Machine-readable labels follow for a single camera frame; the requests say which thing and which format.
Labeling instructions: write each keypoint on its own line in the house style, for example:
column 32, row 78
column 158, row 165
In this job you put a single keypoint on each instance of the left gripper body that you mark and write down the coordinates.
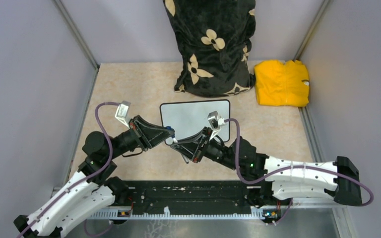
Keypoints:
column 133, row 135

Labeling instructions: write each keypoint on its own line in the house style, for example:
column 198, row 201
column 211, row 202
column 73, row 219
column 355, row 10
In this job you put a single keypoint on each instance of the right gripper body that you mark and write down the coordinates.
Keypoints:
column 210, row 147

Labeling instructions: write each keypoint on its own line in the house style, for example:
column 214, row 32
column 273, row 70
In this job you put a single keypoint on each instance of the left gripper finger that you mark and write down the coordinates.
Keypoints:
column 151, row 141
column 147, row 128

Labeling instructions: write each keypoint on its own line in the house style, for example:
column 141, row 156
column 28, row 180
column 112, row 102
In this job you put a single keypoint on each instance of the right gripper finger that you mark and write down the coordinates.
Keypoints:
column 187, row 151
column 197, row 138

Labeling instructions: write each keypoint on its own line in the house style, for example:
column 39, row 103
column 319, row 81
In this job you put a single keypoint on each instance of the blue marker cap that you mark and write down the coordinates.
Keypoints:
column 171, row 131

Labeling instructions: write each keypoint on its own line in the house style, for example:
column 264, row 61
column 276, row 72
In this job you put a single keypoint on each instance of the small whiteboard black frame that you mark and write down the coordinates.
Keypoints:
column 188, row 118

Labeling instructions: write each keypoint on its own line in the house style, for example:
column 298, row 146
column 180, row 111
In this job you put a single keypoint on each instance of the white marker pen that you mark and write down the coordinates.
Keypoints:
column 175, row 139

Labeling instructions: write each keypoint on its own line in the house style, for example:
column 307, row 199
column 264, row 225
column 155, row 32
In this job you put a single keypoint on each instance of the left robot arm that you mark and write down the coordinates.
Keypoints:
column 92, row 187

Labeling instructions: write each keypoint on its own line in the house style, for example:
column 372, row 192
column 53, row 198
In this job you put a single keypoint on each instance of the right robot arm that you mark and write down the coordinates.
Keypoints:
column 282, row 179

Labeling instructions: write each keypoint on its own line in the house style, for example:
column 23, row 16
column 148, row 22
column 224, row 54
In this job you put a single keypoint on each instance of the folded yellow garment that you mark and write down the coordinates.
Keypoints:
column 282, row 83

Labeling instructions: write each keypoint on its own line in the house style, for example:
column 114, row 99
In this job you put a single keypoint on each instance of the black floral blanket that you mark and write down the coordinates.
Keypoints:
column 214, row 40

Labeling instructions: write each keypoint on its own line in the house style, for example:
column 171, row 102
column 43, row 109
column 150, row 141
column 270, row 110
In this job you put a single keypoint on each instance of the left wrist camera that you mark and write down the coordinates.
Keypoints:
column 122, row 113

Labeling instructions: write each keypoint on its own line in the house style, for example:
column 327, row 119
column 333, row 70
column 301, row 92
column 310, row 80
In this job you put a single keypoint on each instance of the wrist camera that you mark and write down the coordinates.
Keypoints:
column 216, row 122
column 122, row 113

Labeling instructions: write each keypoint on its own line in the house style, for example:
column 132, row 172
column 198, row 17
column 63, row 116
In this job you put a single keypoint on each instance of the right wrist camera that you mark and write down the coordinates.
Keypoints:
column 216, row 122

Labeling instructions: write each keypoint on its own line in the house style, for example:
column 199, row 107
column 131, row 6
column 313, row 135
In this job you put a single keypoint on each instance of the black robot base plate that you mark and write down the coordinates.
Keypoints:
column 200, row 200

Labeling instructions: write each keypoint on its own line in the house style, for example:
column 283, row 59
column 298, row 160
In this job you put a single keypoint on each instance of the aluminium rail frame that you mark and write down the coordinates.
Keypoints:
column 189, row 200

